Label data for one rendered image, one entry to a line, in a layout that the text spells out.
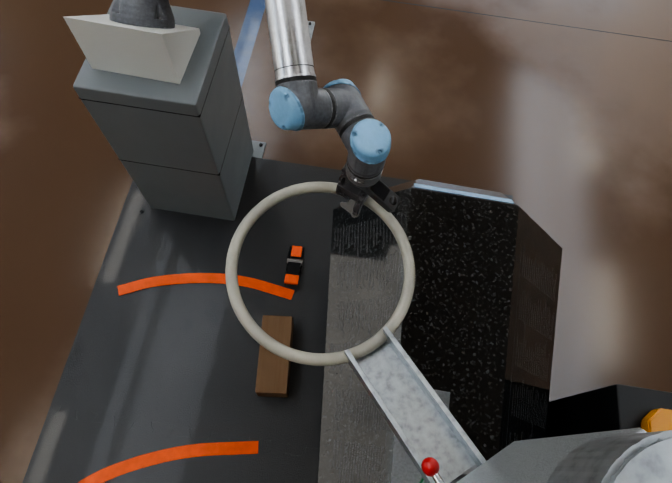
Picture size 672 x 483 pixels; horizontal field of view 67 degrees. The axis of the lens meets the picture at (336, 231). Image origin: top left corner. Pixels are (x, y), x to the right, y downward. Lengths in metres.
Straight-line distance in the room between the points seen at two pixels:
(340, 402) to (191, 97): 1.02
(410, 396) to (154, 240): 1.52
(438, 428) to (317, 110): 0.75
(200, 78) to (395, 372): 1.08
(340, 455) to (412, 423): 0.29
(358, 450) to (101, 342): 1.29
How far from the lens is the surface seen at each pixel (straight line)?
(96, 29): 1.71
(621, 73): 3.34
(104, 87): 1.81
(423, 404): 1.25
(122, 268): 2.42
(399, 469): 1.35
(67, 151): 2.83
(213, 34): 1.87
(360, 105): 1.19
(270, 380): 2.04
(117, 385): 2.29
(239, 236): 1.34
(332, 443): 1.49
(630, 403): 1.64
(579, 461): 0.60
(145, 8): 1.72
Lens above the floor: 2.14
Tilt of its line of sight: 65 degrees down
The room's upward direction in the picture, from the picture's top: 5 degrees clockwise
